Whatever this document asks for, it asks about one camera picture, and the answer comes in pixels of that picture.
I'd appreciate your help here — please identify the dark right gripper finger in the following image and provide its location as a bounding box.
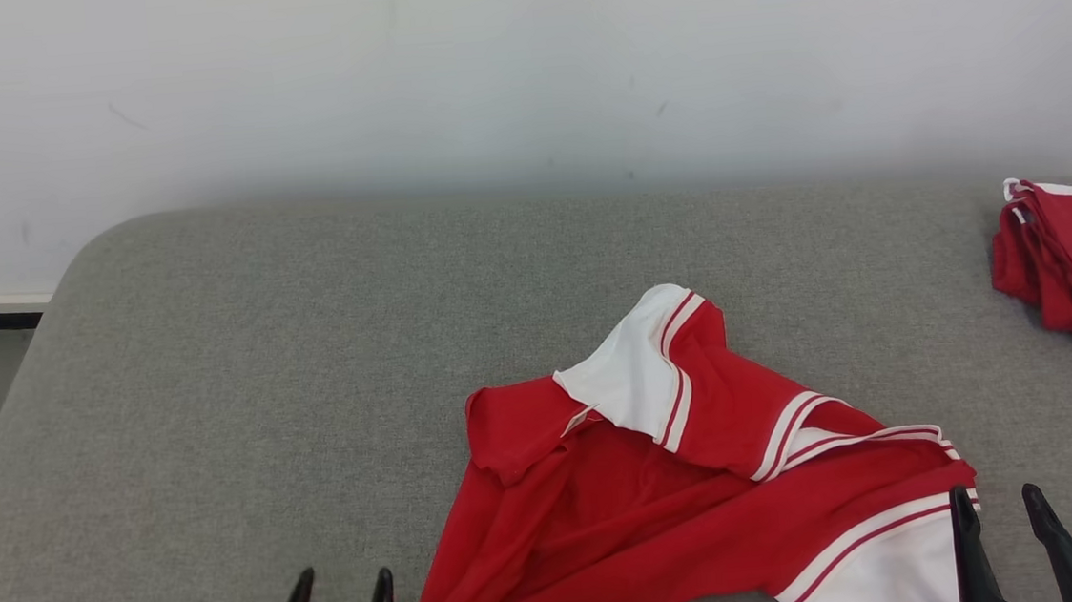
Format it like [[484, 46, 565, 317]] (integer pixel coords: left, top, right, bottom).
[[949, 483, 1012, 602], [1021, 480, 1072, 602]]

